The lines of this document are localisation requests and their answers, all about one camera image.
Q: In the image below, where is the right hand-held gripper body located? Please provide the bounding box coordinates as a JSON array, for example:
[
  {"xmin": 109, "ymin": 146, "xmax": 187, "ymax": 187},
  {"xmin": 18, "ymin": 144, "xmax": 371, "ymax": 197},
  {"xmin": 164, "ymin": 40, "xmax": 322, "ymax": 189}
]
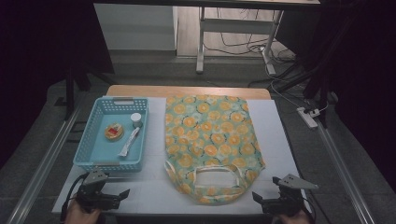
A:
[{"xmin": 262, "ymin": 174, "xmax": 319, "ymax": 217}]

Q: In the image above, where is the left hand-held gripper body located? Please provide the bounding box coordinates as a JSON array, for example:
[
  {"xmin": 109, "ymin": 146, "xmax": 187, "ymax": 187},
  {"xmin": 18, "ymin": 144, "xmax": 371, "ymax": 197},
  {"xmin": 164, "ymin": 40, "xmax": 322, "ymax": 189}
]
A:
[{"xmin": 76, "ymin": 169, "xmax": 122, "ymax": 214}]

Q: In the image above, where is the light blue plastic basket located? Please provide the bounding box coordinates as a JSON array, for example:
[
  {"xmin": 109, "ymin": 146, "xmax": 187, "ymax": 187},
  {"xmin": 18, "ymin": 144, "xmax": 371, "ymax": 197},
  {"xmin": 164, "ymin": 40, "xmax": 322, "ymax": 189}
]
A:
[{"xmin": 73, "ymin": 96, "xmax": 149, "ymax": 174}]

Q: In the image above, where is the round yellow candy tin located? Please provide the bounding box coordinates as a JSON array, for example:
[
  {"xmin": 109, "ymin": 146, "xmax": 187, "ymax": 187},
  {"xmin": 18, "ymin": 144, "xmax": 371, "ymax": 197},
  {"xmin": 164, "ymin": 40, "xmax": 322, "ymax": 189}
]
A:
[{"xmin": 104, "ymin": 122, "xmax": 125, "ymax": 142}]

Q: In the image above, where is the orange-slice print tote bag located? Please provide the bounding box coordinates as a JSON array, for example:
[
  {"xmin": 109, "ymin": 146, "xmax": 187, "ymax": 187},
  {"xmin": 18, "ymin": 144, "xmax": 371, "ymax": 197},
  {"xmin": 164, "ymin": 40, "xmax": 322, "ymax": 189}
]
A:
[{"xmin": 163, "ymin": 94, "xmax": 266, "ymax": 206}]

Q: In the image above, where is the person's right hand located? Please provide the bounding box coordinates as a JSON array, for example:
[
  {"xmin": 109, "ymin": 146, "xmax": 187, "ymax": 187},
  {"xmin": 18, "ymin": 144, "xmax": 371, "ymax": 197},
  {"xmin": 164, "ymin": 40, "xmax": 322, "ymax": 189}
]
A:
[{"xmin": 272, "ymin": 211, "xmax": 312, "ymax": 224}]

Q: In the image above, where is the person's left hand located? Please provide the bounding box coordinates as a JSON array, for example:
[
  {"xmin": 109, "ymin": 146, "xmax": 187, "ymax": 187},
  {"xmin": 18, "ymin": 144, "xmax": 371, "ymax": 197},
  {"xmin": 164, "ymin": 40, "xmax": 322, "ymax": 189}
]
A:
[{"xmin": 64, "ymin": 199, "xmax": 102, "ymax": 224}]

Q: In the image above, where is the white power strip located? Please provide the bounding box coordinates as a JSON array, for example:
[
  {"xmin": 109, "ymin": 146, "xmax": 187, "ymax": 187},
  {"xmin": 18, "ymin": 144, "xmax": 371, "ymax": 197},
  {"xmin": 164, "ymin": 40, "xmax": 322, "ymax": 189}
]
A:
[{"xmin": 296, "ymin": 106, "xmax": 319, "ymax": 129}]

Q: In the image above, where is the black metal stand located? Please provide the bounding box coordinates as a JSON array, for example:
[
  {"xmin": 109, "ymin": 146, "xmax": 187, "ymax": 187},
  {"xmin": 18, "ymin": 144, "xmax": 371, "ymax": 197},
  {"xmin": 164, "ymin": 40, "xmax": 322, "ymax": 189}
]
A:
[
  {"xmin": 64, "ymin": 46, "xmax": 110, "ymax": 120},
  {"xmin": 274, "ymin": 59, "xmax": 337, "ymax": 129}
]

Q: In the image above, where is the black curtain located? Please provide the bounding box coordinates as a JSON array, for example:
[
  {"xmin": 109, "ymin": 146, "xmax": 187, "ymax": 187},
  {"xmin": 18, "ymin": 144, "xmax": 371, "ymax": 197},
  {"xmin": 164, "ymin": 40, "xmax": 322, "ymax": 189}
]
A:
[
  {"xmin": 317, "ymin": 0, "xmax": 396, "ymax": 194},
  {"xmin": 0, "ymin": 0, "xmax": 115, "ymax": 171}
]

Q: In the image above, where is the white-legged desk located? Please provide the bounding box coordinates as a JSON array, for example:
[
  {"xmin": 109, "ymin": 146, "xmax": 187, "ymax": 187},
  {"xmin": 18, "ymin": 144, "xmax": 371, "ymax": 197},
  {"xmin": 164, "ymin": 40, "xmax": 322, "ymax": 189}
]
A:
[{"xmin": 92, "ymin": 0, "xmax": 321, "ymax": 76}]

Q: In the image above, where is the white cabinet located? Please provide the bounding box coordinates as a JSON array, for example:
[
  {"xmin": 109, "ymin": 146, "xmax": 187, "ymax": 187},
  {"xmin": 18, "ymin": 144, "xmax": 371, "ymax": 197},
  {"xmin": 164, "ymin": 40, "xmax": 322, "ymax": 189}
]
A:
[{"xmin": 93, "ymin": 3, "xmax": 178, "ymax": 51}]

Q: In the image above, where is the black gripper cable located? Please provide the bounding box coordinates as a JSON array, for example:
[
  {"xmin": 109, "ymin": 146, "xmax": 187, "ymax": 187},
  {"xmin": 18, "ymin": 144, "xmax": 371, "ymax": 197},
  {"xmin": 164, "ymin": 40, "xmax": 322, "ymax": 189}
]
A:
[
  {"xmin": 60, "ymin": 173, "xmax": 90, "ymax": 222},
  {"xmin": 306, "ymin": 192, "xmax": 318, "ymax": 224}
]

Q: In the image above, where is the metal floor rail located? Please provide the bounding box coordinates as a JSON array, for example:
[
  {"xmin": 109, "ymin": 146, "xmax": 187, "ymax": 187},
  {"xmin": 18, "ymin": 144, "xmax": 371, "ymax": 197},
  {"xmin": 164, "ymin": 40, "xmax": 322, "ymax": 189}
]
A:
[
  {"xmin": 6, "ymin": 102, "xmax": 83, "ymax": 224},
  {"xmin": 316, "ymin": 120, "xmax": 375, "ymax": 224}
]

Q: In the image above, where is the white floor cable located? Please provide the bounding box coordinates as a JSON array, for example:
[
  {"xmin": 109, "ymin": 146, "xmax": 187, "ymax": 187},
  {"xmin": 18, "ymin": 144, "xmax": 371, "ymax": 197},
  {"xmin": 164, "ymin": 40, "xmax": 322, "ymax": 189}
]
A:
[{"xmin": 264, "ymin": 62, "xmax": 330, "ymax": 115}]

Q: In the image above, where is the black floor cable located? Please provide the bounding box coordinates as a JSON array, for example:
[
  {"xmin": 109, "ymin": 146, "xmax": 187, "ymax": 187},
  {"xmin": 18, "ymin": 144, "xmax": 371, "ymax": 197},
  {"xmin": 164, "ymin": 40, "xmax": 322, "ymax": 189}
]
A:
[{"xmin": 204, "ymin": 8, "xmax": 297, "ymax": 63}]

